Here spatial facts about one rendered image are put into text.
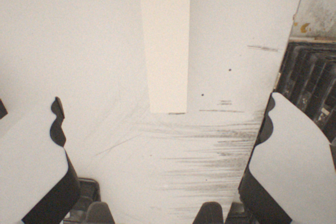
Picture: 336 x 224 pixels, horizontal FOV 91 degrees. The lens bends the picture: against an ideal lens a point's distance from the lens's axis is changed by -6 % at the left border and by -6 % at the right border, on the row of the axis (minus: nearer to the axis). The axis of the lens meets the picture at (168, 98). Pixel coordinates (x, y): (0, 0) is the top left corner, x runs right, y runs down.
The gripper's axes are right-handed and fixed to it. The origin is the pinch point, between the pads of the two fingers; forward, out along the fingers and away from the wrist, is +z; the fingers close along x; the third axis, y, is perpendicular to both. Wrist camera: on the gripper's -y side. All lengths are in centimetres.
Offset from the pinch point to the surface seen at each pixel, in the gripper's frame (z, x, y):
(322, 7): 90, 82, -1
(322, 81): 46, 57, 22
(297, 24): 90, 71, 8
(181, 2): 14.0, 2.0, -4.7
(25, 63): 20.0, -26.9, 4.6
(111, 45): 20.0, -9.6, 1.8
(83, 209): 11.3, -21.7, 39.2
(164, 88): 14.0, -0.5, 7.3
